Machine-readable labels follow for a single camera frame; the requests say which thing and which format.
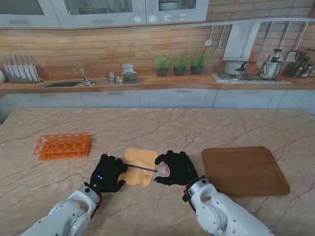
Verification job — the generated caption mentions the blue glass rod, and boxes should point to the blue glass rod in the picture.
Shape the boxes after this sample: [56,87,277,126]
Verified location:
[124,163,158,173]

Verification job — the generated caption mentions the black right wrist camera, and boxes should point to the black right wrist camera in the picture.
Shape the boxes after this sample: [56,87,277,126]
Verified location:
[182,189,195,204]

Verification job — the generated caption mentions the orange test tube rack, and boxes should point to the orange test tube rack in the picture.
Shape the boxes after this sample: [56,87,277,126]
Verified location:
[32,132,92,161]

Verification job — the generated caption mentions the brown wooden tray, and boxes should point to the brown wooden tray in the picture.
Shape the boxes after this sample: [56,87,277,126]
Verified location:
[201,146,291,197]

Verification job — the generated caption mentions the red black arm cables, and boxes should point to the red black arm cables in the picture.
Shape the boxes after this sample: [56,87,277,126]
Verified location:
[184,182,198,215]
[90,193,103,220]

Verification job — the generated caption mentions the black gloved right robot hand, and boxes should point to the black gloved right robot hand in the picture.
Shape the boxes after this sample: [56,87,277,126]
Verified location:
[154,150,199,186]

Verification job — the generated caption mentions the printed kitchen backdrop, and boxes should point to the printed kitchen backdrop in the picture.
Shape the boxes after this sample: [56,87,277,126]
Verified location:
[0,0,315,110]

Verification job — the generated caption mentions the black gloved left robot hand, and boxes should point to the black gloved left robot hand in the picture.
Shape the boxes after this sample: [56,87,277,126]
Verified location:
[89,153,129,195]

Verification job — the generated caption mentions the red black right arm cables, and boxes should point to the red black right arm cables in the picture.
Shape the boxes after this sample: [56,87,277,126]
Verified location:
[184,182,198,215]

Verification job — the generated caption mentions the red black left arm cables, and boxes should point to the red black left arm cables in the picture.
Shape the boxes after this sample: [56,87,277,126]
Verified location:
[90,193,103,220]

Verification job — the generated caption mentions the yellow microfibre cloth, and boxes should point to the yellow microfibre cloth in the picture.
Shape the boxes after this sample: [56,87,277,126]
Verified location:
[118,148,158,188]

